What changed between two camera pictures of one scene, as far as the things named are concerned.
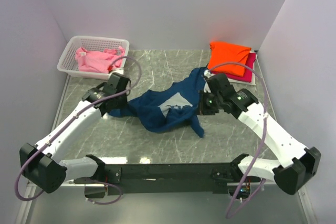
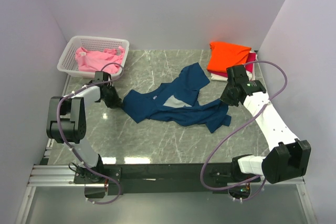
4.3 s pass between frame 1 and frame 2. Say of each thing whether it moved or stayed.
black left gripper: moved
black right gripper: moved
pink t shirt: stayed
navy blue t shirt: moved
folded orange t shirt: stayed
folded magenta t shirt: stayed
